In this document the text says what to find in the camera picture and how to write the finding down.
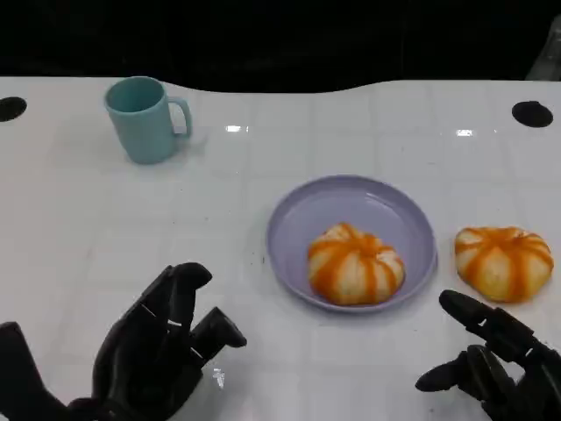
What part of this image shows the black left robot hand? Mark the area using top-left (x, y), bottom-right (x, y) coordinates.
top-left (67, 261), bottom-right (248, 421)

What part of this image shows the lilac plate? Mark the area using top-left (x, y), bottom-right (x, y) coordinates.
top-left (266, 174), bottom-right (439, 313)

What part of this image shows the black curtain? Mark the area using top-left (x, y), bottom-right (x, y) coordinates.
top-left (0, 0), bottom-right (561, 94)

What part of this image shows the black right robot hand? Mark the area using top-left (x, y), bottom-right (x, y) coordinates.
top-left (415, 289), bottom-right (561, 421)

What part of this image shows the pale green mug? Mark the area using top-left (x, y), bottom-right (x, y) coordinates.
top-left (103, 75), bottom-right (194, 166)

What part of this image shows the grey background equipment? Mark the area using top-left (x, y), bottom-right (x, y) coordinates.
top-left (525, 15), bottom-right (561, 82)

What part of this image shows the orange white toy bread roll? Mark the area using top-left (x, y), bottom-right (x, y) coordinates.
top-left (306, 222), bottom-right (407, 307)
top-left (454, 225), bottom-right (555, 303)

